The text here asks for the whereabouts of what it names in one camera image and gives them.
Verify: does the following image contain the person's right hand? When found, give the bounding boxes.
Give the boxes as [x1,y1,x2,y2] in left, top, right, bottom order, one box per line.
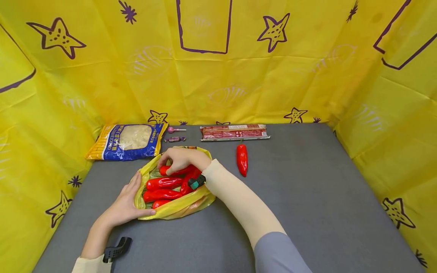
[157,147,212,177]

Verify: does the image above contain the person's left hand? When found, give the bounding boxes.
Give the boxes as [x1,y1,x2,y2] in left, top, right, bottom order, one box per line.
[98,171,157,232]

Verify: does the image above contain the yellow plastic bag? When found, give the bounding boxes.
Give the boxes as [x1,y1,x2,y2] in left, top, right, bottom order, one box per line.
[133,146,217,221]

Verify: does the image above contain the person's left forearm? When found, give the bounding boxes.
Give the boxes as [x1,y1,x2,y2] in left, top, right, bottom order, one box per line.
[71,219,115,273]

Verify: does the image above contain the person's right forearm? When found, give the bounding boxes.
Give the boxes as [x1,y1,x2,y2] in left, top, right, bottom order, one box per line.
[202,158,313,273]

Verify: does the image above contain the black wrist band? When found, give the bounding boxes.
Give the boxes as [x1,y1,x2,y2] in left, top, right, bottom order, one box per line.
[187,173,207,190]
[102,237,133,264]

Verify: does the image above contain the blue and yellow pasta packet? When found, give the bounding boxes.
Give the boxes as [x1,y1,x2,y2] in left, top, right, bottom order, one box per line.
[85,123,169,162]

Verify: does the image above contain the long red packet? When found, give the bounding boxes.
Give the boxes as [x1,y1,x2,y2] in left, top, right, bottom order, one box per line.
[199,124,271,142]

